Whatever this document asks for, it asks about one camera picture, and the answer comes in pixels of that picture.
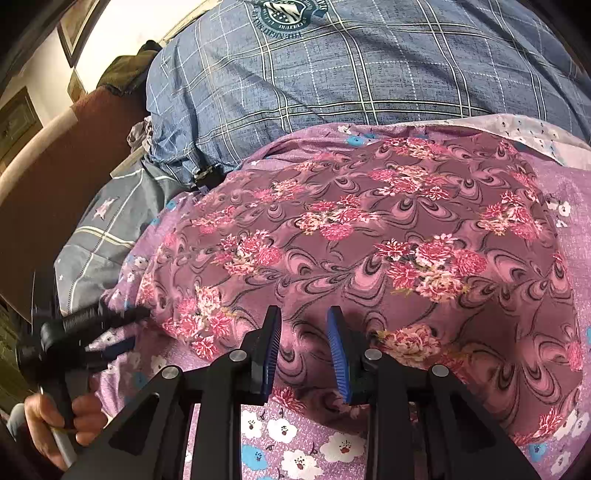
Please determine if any person's left hand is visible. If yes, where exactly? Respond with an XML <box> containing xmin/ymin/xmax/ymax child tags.
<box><xmin>23</xmin><ymin>375</ymin><xmax>110</xmax><ymax>470</ymax></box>

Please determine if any small framed wall plaque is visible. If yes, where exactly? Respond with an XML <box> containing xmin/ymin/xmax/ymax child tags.
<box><xmin>66</xmin><ymin>67</ymin><xmax>88</xmax><ymax>101</ymax></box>

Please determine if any purple floral bed sheet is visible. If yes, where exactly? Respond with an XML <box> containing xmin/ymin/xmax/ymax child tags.
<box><xmin>88</xmin><ymin>113</ymin><xmax>591</xmax><ymax>480</ymax></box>

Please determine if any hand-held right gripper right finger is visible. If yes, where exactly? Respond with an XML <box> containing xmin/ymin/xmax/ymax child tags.
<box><xmin>325</xmin><ymin>307</ymin><xmax>541</xmax><ymax>480</ymax></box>

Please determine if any grey star pillow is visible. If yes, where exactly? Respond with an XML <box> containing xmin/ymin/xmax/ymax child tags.
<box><xmin>54</xmin><ymin>159</ymin><xmax>197</xmax><ymax>306</ymax></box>

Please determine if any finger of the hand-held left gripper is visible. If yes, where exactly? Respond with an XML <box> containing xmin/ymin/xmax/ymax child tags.
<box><xmin>95</xmin><ymin>306</ymin><xmax>151</xmax><ymax>325</ymax></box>
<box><xmin>102</xmin><ymin>336</ymin><xmax>138</xmax><ymax>361</ymax></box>

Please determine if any dark wooden furniture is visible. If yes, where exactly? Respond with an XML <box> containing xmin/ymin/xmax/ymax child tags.
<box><xmin>0</xmin><ymin>88</ymin><xmax>43</xmax><ymax>172</ymax></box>

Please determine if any large framed wall picture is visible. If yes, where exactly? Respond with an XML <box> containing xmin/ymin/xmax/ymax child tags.
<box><xmin>56</xmin><ymin>0</ymin><xmax>102</xmax><ymax>68</ymax></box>

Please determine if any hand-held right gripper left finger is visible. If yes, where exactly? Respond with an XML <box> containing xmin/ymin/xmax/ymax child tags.
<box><xmin>60</xmin><ymin>305</ymin><xmax>282</xmax><ymax>480</ymax></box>

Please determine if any brown padded headboard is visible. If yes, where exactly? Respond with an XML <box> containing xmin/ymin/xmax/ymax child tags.
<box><xmin>0</xmin><ymin>85</ymin><xmax>149</xmax><ymax>317</ymax></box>

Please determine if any maroon floral shirt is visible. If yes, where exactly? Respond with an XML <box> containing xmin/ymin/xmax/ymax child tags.
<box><xmin>137</xmin><ymin>133</ymin><xmax>586</xmax><ymax>449</ymax></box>

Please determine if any crumpled grey cloth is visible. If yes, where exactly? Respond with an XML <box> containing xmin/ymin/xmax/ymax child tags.
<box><xmin>127</xmin><ymin>115</ymin><xmax>157</xmax><ymax>154</ymax></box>

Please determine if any blue plaid quilt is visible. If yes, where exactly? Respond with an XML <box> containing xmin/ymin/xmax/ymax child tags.
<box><xmin>145</xmin><ymin>0</ymin><xmax>591</xmax><ymax>178</ymax></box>

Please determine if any olive green cloth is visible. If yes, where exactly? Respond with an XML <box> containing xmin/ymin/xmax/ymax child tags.
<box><xmin>98</xmin><ymin>41</ymin><xmax>163</xmax><ymax>95</ymax></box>

